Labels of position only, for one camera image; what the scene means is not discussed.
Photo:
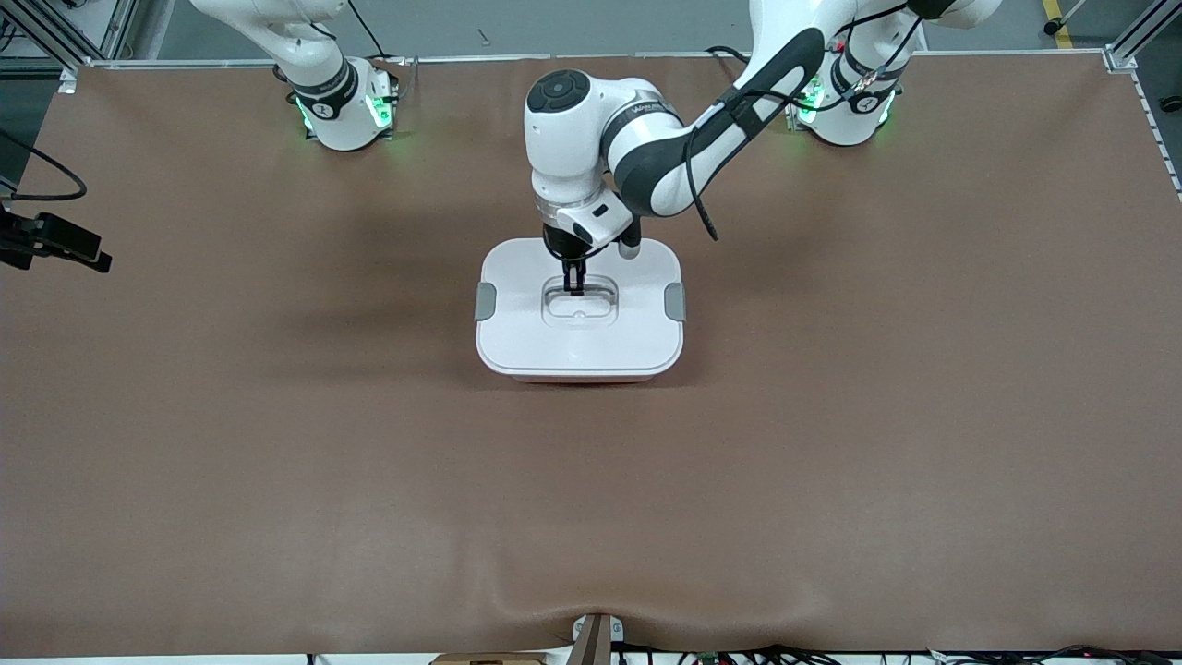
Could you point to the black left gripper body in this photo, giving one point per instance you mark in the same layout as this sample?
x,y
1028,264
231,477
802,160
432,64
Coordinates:
x,y
560,245

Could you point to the white box lid grey latches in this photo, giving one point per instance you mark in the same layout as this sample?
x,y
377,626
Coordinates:
x,y
517,342

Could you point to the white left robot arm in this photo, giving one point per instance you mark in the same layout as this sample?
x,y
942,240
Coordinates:
x,y
572,139

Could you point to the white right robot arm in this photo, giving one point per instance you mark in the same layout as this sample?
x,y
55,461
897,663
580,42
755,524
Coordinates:
x,y
277,28

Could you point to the brown table mat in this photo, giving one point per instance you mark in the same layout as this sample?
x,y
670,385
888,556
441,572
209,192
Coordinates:
x,y
831,462

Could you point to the white perforated edge strip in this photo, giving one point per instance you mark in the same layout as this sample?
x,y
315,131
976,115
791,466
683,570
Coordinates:
x,y
1159,129

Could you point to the aluminium extrusion frame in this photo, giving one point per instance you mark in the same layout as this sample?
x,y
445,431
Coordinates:
x,y
118,28
1131,46

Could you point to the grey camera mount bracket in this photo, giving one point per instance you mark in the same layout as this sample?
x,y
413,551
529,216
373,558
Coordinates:
x,y
596,642

